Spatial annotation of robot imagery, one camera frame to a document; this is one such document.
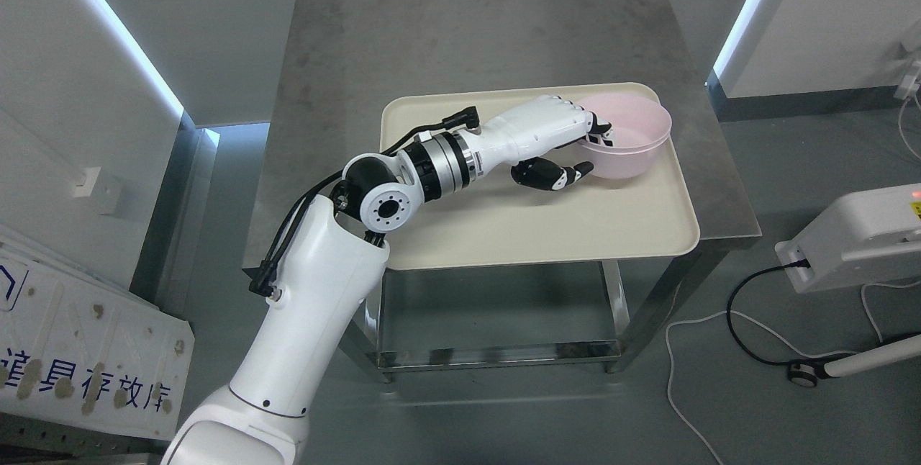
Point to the stainless steel table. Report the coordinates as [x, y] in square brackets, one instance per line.
[346, 59]

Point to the white sign board blue lettering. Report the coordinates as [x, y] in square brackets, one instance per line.
[79, 352]

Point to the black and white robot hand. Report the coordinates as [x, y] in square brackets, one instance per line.
[522, 135]

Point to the white device with red light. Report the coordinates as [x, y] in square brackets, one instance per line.
[863, 237]

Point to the cream plastic tray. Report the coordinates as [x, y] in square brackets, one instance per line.
[496, 222]

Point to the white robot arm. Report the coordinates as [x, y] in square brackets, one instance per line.
[325, 259]

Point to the white wall socket box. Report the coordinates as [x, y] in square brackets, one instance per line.
[100, 190]

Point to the pink bowl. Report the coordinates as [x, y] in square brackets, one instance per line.
[640, 128]

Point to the white wall plug adapter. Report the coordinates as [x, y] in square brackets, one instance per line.
[909, 83]

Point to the white stand leg with caster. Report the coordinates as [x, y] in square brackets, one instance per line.
[808, 372]

